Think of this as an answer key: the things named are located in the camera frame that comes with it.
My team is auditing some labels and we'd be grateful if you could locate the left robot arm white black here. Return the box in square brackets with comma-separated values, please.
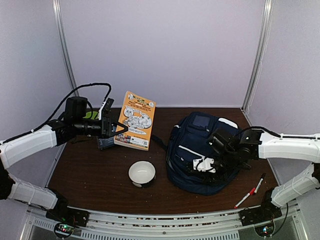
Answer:
[0, 92, 129, 222]

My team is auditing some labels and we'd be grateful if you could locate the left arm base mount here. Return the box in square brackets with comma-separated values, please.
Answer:
[42, 199, 90, 240]

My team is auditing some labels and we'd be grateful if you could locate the aluminium corner post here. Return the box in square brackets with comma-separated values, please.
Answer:
[242, 0, 274, 113]
[52, 0, 80, 97]

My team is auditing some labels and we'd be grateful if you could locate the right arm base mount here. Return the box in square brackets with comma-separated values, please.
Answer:
[239, 188, 282, 238]

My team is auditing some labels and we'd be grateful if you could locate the aluminium front rail frame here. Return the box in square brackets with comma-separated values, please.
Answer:
[19, 196, 308, 240]

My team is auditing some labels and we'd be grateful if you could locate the green plate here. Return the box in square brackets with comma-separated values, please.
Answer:
[83, 111, 99, 120]

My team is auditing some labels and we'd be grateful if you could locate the orange cartoon paperback book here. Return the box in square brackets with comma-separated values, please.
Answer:
[114, 91, 156, 151]

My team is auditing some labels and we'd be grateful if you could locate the navy blue student backpack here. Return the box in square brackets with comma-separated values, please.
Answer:
[151, 111, 242, 196]

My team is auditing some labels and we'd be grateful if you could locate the right aluminium corner post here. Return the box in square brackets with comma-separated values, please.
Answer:
[242, 0, 274, 113]

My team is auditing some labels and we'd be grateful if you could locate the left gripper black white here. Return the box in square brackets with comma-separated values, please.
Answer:
[73, 115, 128, 139]

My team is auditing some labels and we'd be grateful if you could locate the black white marker pen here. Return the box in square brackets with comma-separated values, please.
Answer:
[253, 172, 266, 195]

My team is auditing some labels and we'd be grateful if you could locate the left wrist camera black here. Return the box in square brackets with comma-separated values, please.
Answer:
[102, 98, 114, 112]

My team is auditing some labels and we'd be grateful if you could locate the red white marker pen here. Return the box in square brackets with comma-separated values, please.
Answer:
[233, 187, 256, 209]

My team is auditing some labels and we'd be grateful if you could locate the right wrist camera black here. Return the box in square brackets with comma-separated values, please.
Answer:
[206, 128, 238, 155]

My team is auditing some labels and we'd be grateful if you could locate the left aluminium corner post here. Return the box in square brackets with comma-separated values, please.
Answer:
[52, 0, 80, 97]

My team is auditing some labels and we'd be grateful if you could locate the white black bowl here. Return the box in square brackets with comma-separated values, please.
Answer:
[128, 161, 156, 188]

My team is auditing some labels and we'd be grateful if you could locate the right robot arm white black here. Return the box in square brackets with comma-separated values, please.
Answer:
[179, 127, 320, 221]

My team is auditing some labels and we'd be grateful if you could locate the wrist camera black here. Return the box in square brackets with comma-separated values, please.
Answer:
[206, 128, 238, 155]
[102, 98, 114, 112]

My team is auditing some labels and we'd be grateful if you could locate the dark blue cover book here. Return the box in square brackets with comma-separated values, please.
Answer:
[97, 137, 115, 150]

